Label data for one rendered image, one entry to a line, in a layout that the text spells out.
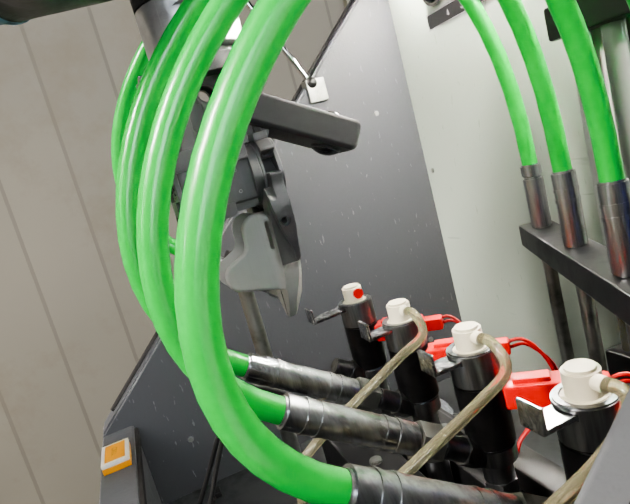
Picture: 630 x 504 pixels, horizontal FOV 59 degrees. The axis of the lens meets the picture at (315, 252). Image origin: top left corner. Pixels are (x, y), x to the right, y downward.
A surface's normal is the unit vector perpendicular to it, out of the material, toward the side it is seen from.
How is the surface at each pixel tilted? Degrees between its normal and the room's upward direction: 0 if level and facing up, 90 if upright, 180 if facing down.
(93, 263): 90
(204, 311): 92
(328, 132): 89
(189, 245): 79
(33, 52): 90
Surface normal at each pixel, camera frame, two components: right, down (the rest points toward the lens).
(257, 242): 0.35, 0.13
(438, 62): -0.90, 0.30
